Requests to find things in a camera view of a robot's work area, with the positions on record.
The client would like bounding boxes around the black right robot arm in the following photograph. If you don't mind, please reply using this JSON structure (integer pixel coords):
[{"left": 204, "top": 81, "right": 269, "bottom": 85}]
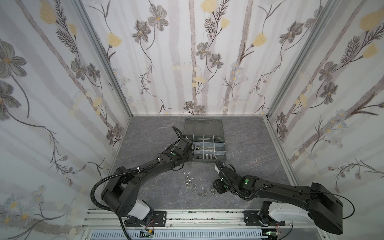
[{"left": 213, "top": 160, "right": 343, "bottom": 235}]

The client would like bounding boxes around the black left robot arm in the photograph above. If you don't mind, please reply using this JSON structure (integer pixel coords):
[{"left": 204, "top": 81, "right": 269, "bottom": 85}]
[{"left": 90, "top": 127, "right": 195, "bottom": 220}]

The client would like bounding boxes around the green plastic organizer box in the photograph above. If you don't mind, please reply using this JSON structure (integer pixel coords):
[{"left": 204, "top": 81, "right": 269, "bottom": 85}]
[{"left": 183, "top": 118, "right": 227, "bottom": 163}]

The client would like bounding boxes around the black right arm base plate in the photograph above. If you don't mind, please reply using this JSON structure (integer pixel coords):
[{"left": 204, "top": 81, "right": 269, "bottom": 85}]
[{"left": 243, "top": 211, "right": 286, "bottom": 227}]

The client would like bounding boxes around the black corrugated cable hose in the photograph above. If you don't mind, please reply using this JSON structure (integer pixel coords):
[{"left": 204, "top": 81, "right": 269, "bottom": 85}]
[{"left": 90, "top": 169, "right": 142, "bottom": 212}]

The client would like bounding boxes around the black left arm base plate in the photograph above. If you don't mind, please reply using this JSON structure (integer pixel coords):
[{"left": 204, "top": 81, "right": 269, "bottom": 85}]
[{"left": 124, "top": 211, "right": 167, "bottom": 228}]

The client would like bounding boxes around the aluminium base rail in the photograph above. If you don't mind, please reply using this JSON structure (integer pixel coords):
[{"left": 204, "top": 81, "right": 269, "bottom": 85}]
[{"left": 82, "top": 205, "right": 315, "bottom": 229}]

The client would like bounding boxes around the white slotted cable duct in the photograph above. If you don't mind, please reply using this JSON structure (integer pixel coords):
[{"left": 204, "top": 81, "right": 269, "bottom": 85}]
[{"left": 89, "top": 229, "right": 265, "bottom": 240}]

